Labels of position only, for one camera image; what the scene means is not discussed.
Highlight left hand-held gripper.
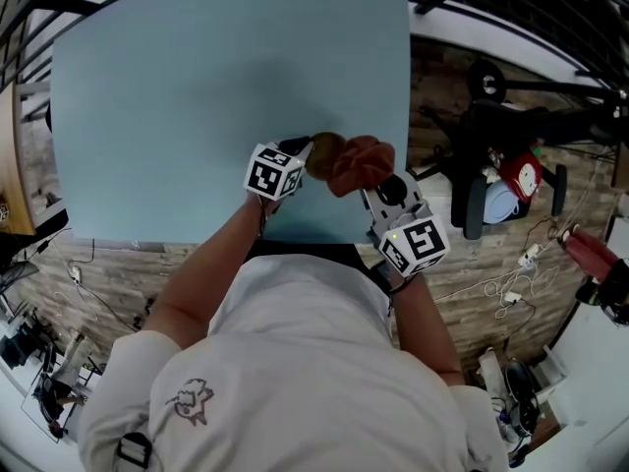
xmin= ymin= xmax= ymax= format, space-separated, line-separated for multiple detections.
xmin=243 ymin=137 xmax=316 ymax=214

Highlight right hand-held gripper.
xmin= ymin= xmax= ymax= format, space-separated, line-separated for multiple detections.
xmin=361 ymin=171 xmax=452 ymax=278

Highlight rust brown cloth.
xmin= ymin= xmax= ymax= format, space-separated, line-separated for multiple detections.
xmin=326 ymin=135 xmax=397 ymax=198

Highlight person's right forearm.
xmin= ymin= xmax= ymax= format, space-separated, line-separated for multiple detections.
xmin=390 ymin=271 xmax=466 ymax=387

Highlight person's left forearm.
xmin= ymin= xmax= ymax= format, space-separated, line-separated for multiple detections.
xmin=143 ymin=195 xmax=269 ymax=351

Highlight light blue round cushion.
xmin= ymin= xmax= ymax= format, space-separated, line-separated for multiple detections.
xmin=483 ymin=179 xmax=533 ymax=225

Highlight black office chair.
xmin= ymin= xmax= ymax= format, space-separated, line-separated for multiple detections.
xmin=417 ymin=99 xmax=629 ymax=241

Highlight red and white bag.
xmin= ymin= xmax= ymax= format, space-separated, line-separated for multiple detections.
xmin=498 ymin=150 xmax=543 ymax=204

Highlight white power strip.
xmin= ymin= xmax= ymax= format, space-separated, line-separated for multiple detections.
xmin=518 ymin=243 xmax=542 ymax=268

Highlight red folded umbrella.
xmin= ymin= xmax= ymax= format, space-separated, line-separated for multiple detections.
xmin=559 ymin=223 xmax=621 ymax=284

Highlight person's white shirt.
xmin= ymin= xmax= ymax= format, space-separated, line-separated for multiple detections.
xmin=78 ymin=256 xmax=510 ymax=472

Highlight black shoe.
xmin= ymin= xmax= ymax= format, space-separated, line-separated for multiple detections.
xmin=503 ymin=359 xmax=540 ymax=437

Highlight black metal railing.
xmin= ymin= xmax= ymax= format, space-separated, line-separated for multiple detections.
xmin=406 ymin=0 xmax=629 ymax=97

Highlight wooden desk edge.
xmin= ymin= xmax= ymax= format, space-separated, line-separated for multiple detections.
xmin=0 ymin=82 xmax=38 ymax=236

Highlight black backpack strap buckle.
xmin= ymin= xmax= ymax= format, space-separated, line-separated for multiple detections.
xmin=115 ymin=432 xmax=153 ymax=470

